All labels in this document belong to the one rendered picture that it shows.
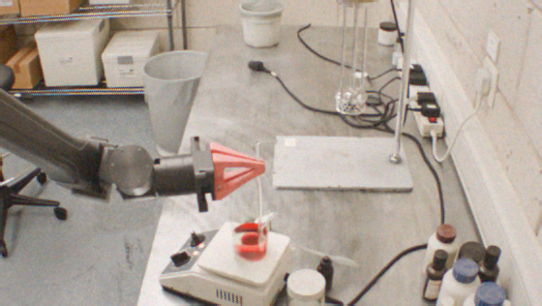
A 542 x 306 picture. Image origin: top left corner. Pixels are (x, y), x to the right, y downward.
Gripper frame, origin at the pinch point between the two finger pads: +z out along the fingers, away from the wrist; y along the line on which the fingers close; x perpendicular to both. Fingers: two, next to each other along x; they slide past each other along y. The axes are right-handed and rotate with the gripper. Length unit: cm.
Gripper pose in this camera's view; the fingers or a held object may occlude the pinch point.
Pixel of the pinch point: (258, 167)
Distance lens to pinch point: 83.8
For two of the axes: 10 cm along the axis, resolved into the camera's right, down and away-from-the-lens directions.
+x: 0.0, 8.4, 5.4
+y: -1.8, -5.3, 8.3
